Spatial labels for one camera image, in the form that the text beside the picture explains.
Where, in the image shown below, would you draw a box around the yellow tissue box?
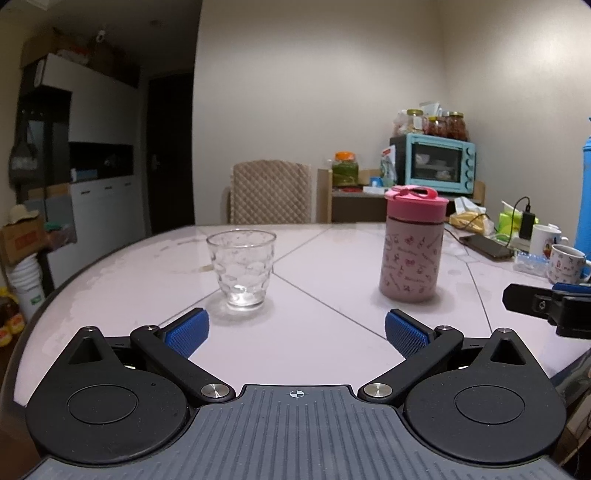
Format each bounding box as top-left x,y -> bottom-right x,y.
450,197 -> 495,234

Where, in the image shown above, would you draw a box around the black smartphone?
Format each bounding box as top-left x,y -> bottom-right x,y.
459,233 -> 515,260

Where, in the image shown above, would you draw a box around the pink printed bottle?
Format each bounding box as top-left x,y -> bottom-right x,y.
379,217 -> 445,304

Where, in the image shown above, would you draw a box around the cardboard boxes on cabinet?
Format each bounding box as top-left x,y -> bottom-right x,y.
20,28 -> 140,87

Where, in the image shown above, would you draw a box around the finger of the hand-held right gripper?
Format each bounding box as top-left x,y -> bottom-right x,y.
503,283 -> 563,325
552,282 -> 591,297

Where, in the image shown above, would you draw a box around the dark side cabinet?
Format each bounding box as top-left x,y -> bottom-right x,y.
331,186 -> 485,224

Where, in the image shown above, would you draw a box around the clear plastic packet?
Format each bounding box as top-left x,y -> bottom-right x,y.
513,252 -> 550,277

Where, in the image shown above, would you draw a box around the dark door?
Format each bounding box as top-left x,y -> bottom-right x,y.
147,72 -> 195,236

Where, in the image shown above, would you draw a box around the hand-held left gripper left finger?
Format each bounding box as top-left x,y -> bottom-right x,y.
68,308 -> 235,403

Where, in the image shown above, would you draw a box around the black charging cable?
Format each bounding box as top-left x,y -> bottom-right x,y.
445,196 -> 533,251

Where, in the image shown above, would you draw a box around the beige hat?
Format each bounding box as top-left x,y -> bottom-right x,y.
6,204 -> 42,227

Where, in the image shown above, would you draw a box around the blue thermos flask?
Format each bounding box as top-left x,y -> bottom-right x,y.
574,133 -> 591,253

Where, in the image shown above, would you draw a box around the stack of white buckets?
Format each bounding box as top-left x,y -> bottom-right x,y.
6,258 -> 47,320

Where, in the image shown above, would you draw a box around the clear dimpled glass cup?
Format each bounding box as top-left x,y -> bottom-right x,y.
206,230 -> 277,310

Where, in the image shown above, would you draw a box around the green tissue pack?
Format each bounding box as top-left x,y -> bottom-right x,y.
497,207 -> 525,241

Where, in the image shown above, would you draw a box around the white mug with red print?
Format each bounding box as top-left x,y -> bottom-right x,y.
547,244 -> 591,285

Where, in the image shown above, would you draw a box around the green jar with orange lid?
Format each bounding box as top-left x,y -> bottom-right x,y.
332,151 -> 360,188

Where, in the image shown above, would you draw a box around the teal toaster oven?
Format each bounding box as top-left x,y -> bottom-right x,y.
390,133 -> 476,195

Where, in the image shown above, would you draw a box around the green and white snack bag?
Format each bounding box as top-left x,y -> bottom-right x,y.
379,143 -> 398,188

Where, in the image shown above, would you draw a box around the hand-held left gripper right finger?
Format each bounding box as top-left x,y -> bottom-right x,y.
358,308 -> 529,403

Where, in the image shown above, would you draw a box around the brown cardboard box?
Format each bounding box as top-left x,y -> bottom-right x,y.
0,217 -> 49,267

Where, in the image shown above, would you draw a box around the chair with quilted beige cover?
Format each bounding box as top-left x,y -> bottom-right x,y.
226,160 -> 313,225

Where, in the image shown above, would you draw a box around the white mug with cartoon print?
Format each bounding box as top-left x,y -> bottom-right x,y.
530,223 -> 570,260

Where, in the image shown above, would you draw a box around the grey hanging bag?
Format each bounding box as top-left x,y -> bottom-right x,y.
8,122 -> 39,188

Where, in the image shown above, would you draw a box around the white and black cabinet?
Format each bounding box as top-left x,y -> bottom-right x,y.
17,52 -> 151,288

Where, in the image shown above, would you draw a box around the tall red pickle jar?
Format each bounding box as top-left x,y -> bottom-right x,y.
446,111 -> 467,141

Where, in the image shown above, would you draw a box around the yellow oil bottles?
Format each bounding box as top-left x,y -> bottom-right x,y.
0,285 -> 27,348

